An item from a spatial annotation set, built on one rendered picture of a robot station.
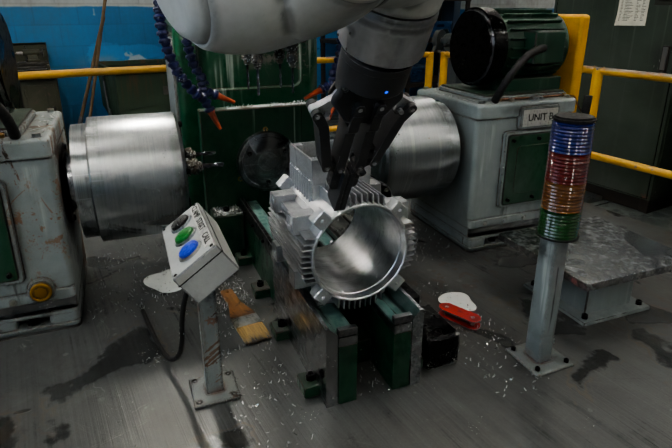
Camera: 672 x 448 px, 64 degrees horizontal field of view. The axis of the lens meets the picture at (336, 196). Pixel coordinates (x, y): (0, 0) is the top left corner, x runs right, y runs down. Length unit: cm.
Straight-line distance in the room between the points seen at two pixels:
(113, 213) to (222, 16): 78
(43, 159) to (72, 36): 525
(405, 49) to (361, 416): 54
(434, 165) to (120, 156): 66
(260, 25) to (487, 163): 103
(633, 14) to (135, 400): 390
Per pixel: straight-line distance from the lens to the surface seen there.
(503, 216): 139
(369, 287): 87
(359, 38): 52
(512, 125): 133
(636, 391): 101
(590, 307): 117
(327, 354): 81
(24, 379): 104
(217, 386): 90
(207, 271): 71
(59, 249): 109
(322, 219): 77
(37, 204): 106
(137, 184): 106
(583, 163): 85
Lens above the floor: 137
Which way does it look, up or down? 19 degrees down
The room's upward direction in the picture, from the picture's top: straight up
